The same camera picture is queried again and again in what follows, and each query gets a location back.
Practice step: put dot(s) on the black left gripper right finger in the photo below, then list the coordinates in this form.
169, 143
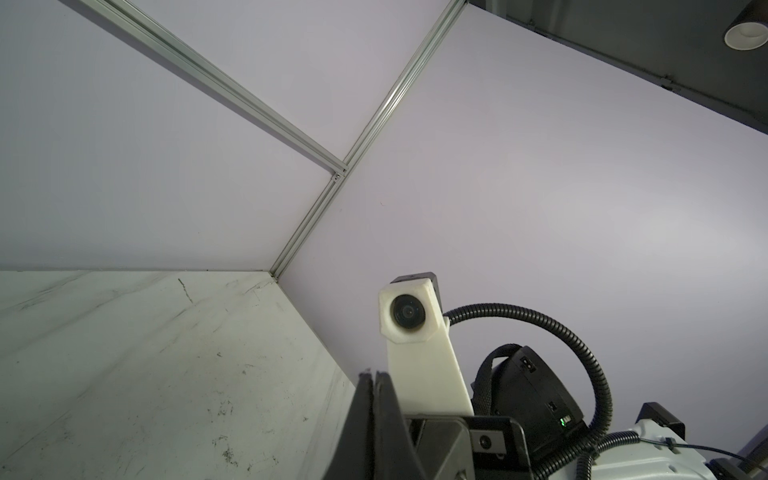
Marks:
394, 454

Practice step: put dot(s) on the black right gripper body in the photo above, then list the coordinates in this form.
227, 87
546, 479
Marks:
474, 447

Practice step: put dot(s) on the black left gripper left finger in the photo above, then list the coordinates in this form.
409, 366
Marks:
353, 458

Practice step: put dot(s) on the ceiling spot lamp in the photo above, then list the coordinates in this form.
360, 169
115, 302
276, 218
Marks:
749, 30

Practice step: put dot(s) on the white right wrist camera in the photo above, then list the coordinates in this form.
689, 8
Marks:
420, 357

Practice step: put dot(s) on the aluminium frame profiles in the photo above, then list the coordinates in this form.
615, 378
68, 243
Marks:
134, 27

